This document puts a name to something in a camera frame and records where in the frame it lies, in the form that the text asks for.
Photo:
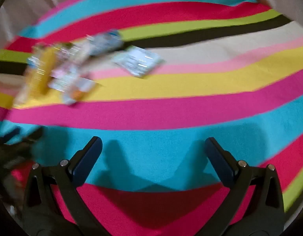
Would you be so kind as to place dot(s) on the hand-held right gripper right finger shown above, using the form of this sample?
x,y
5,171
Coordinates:
x,y
219,163

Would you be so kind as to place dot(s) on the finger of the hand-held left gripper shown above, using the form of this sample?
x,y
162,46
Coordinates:
x,y
11,134
33,135

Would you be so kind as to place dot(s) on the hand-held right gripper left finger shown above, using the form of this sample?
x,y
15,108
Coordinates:
x,y
88,161

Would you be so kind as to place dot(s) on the blue clear snack packet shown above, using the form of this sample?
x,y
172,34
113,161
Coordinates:
x,y
107,41

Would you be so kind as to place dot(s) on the yellow snack packet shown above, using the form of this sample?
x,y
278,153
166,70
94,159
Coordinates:
x,y
41,73

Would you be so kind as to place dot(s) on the pink white snack packet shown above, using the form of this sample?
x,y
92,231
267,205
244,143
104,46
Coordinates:
x,y
68,81

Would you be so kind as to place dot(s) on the striped multicolour blanket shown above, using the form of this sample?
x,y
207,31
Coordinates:
x,y
166,108

